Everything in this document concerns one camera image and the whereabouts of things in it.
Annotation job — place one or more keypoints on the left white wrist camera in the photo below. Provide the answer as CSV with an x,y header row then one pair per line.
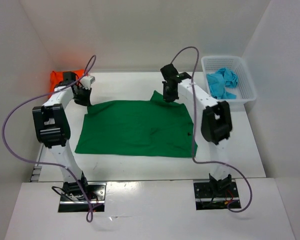
x,y
87,81

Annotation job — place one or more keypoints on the white plastic basket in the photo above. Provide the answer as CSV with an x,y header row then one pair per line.
x,y
245,90

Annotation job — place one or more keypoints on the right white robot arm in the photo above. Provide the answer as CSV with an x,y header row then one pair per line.
x,y
211,119

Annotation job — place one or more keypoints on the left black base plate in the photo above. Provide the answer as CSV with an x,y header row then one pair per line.
x,y
69,203

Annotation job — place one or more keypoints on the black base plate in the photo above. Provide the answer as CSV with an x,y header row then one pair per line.
x,y
69,203
205,199

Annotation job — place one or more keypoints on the orange t-shirt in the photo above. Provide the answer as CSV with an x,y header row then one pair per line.
x,y
58,77

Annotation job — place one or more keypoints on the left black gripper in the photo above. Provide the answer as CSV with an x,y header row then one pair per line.
x,y
86,102

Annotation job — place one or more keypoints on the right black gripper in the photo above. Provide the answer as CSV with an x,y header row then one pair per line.
x,y
168,98

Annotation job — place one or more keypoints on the green t-shirt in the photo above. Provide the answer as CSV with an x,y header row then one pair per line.
x,y
151,128

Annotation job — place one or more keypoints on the light blue t-shirt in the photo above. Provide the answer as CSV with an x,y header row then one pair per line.
x,y
219,81

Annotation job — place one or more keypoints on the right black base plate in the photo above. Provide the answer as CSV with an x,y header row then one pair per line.
x,y
205,199

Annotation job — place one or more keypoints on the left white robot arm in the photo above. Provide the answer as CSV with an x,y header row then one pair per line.
x,y
53,130

